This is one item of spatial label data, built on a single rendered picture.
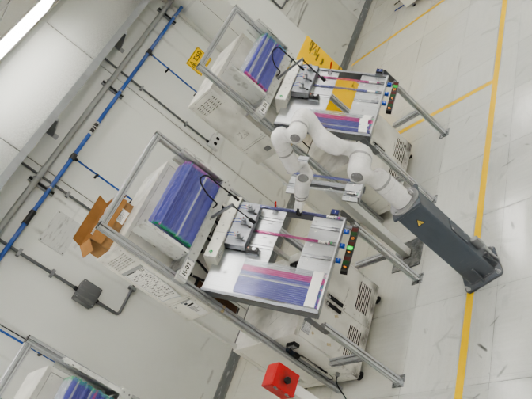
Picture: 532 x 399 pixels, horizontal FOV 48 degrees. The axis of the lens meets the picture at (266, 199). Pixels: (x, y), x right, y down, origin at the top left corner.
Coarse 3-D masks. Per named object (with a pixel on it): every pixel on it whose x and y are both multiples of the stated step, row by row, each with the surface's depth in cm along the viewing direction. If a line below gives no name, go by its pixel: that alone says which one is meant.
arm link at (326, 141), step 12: (300, 108) 314; (300, 120) 306; (312, 120) 312; (312, 132) 314; (324, 132) 311; (324, 144) 311; (336, 144) 311; (348, 144) 315; (360, 144) 319; (348, 156) 323; (372, 156) 320
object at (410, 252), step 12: (348, 204) 396; (360, 216) 402; (372, 228) 407; (384, 228) 411; (384, 240) 413; (396, 240) 414; (396, 252) 419; (408, 252) 418; (420, 252) 411; (408, 264) 413
